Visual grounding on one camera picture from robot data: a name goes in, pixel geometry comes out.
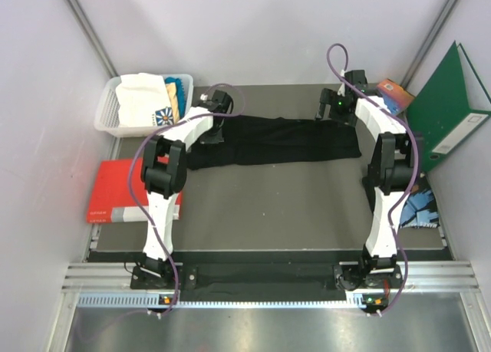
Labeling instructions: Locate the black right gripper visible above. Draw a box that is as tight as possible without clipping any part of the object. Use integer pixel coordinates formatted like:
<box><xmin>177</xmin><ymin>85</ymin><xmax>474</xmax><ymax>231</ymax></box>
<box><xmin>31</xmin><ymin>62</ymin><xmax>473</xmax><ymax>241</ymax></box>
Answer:
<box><xmin>314</xmin><ymin>89</ymin><xmax>357</xmax><ymax>128</ymax></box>

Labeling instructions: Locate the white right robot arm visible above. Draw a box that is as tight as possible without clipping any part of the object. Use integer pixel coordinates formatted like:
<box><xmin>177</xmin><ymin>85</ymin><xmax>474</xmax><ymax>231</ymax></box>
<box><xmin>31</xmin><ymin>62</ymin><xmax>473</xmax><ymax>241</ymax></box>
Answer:
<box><xmin>315</xmin><ymin>70</ymin><xmax>422</xmax><ymax>288</ymax></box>

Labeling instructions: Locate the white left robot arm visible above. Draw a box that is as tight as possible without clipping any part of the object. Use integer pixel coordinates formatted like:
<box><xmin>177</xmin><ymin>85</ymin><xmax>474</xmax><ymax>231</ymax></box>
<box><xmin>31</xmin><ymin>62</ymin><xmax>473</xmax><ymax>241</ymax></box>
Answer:
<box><xmin>140</xmin><ymin>90</ymin><xmax>233</xmax><ymax>288</ymax></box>

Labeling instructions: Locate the blue t-shirt in basket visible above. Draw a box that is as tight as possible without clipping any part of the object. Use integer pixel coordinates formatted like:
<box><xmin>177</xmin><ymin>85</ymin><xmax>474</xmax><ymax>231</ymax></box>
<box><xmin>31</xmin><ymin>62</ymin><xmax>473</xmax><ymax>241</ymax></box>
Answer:
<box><xmin>163</xmin><ymin>74</ymin><xmax>193</xmax><ymax>117</ymax></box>

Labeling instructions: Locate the cream t-shirt in basket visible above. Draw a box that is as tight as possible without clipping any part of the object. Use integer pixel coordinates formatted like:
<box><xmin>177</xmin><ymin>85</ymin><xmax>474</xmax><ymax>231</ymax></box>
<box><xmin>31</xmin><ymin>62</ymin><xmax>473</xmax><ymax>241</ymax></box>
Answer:
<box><xmin>166</xmin><ymin>82</ymin><xmax>180</xmax><ymax>123</ymax></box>

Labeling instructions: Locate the blue orange book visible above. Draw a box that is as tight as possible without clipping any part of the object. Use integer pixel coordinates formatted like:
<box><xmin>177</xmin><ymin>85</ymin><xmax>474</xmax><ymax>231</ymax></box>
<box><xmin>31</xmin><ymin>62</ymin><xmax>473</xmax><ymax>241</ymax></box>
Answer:
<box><xmin>377</xmin><ymin>79</ymin><xmax>415</xmax><ymax>116</ymax></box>

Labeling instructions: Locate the white t-shirt with flower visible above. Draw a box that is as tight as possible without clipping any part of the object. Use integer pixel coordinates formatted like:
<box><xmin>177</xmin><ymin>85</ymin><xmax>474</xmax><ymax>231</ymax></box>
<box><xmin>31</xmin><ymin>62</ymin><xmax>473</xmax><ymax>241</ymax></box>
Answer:
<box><xmin>116</xmin><ymin>73</ymin><xmax>176</xmax><ymax>127</ymax></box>

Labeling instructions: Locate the green binder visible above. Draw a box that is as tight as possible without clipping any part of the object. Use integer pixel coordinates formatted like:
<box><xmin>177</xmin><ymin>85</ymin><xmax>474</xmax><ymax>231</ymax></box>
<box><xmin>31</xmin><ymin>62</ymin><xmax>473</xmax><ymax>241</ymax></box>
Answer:
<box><xmin>407</xmin><ymin>42</ymin><xmax>490</xmax><ymax>173</ymax></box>

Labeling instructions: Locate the white plastic laundry basket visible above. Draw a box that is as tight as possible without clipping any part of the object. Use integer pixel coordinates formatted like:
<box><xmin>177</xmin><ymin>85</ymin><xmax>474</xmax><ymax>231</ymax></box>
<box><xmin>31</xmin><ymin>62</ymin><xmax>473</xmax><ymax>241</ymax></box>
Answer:
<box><xmin>94</xmin><ymin>74</ymin><xmax>174</xmax><ymax>138</ymax></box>

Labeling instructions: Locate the folded black printed t-shirt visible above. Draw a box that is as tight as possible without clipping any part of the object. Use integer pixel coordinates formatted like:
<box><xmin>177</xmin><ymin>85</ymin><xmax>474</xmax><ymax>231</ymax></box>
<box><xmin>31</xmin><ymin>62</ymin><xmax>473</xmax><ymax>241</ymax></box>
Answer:
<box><xmin>400</xmin><ymin>173</ymin><xmax>440</xmax><ymax>229</ymax></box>

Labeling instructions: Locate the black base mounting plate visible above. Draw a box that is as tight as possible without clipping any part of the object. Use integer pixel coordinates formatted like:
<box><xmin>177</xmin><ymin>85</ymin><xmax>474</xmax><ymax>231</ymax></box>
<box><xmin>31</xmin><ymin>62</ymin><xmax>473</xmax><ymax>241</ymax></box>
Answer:
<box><xmin>130</xmin><ymin>263</ymin><xmax>402</xmax><ymax>291</ymax></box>

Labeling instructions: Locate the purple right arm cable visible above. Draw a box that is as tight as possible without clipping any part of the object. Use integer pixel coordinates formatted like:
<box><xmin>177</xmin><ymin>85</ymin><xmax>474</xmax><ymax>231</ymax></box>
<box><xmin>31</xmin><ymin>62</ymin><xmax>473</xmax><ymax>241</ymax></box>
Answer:
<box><xmin>326</xmin><ymin>43</ymin><xmax>420</xmax><ymax>317</ymax></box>

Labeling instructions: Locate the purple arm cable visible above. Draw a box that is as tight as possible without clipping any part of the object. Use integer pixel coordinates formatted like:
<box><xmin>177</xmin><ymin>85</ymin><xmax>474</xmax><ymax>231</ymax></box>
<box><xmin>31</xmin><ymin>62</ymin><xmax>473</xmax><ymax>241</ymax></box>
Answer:
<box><xmin>326</xmin><ymin>43</ymin><xmax>420</xmax><ymax>317</ymax></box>
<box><xmin>127</xmin><ymin>83</ymin><xmax>246</xmax><ymax>317</ymax></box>

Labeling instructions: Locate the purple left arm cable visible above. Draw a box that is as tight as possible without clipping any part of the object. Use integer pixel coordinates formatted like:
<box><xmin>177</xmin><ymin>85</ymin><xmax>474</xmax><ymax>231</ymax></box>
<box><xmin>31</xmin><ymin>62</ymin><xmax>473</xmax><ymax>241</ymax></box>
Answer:
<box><xmin>127</xmin><ymin>83</ymin><xmax>246</xmax><ymax>317</ymax></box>

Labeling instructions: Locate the aluminium rail frame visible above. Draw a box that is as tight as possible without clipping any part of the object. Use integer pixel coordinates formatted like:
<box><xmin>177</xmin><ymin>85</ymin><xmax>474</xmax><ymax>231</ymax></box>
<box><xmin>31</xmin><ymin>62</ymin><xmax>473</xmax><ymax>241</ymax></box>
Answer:
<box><xmin>47</xmin><ymin>261</ymin><xmax>490</xmax><ymax>351</ymax></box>

